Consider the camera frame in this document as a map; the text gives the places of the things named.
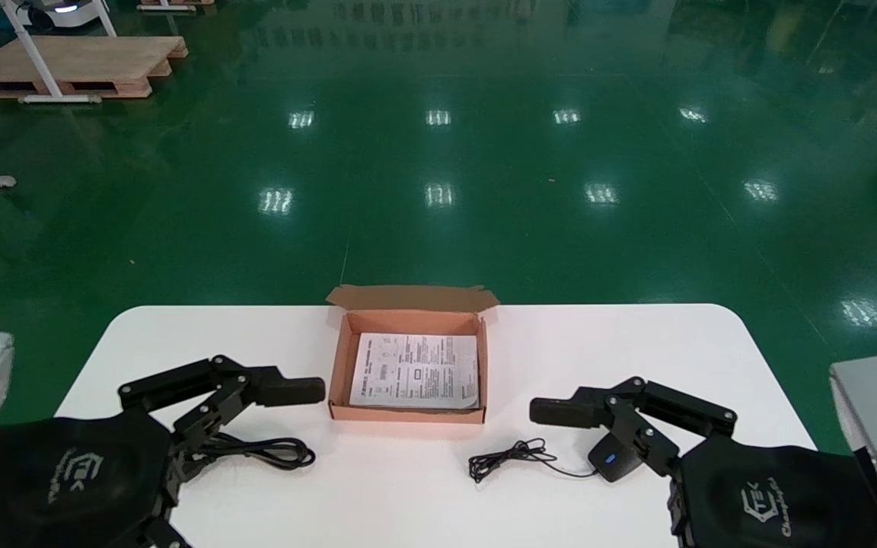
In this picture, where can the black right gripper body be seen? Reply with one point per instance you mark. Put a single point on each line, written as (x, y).
(781, 502)

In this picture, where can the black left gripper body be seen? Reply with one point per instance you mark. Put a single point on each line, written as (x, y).
(50, 487)

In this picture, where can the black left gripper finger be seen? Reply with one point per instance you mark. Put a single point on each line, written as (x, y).
(286, 390)
(167, 533)

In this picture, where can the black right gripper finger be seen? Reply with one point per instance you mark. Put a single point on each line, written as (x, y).
(568, 411)
(678, 517)

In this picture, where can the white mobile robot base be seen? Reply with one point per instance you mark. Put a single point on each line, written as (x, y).
(65, 11)

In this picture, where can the brown cardboard storage box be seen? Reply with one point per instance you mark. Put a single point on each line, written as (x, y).
(408, 301)

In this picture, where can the white printed instruction sheet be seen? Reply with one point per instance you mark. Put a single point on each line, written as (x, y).
(416, 373)

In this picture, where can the large wooden pallet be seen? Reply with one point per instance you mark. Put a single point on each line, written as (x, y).
(81, 65)

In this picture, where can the small distant wooden pallet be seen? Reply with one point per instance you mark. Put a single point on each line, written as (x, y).
(176, 3)

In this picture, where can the white metal table frame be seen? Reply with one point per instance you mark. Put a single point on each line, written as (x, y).
(31, 46)

